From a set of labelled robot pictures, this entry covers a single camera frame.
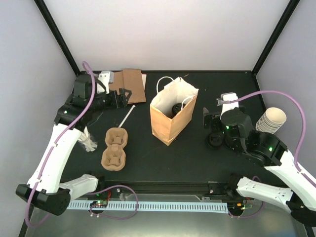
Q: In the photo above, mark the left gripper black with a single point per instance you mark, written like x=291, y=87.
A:
x=115, y=103

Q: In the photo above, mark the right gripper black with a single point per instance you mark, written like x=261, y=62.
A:
x=206, y=119

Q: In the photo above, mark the white straw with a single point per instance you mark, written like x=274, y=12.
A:
x=126, y=117

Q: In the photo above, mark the yellow paper takeout bag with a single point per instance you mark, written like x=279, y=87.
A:
x=169, y=92

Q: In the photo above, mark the cardboard cup carrier stack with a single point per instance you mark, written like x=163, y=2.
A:
x=114, y=156

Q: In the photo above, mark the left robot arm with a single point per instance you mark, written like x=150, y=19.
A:
x=44, y=189

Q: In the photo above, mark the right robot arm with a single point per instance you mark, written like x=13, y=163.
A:
x=299, y=196

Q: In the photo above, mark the brown flat paper bag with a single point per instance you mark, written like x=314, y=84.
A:
x=130, y=79

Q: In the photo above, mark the cup of wrapped straws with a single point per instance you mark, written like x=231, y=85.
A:
x=87, y=141

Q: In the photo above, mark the stack of paper cups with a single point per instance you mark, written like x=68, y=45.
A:
x=271, y=121

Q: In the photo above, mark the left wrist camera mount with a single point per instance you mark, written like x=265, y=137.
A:
x=104, y=79

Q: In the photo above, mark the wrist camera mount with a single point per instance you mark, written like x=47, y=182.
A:
x=226, y=102
x=104, y=79

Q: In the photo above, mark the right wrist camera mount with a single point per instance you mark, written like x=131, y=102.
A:
x=226, y=102

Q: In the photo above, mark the white slotted cable duct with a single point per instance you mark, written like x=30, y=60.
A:
x=156, y=206

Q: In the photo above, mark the black frame post left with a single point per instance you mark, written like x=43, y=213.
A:
x=42, y=7

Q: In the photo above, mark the black frame post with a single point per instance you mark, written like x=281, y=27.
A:
x=42, y=7
x=286, y=15

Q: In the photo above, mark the black frame post right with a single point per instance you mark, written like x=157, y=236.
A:
x=286, y=15

